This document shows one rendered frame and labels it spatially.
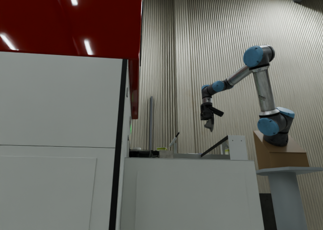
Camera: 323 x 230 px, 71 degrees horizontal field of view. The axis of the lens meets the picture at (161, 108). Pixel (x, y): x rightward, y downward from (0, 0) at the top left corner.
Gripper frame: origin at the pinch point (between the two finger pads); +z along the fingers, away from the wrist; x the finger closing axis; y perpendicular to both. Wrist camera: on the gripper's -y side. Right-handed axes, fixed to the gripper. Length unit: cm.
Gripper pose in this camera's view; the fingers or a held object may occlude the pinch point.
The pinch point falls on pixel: (212, 130)
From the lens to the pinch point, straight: 168.1
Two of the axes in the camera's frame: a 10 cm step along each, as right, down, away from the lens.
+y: -9.9, -0.4, -0.9
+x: 1.0, -3.8, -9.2
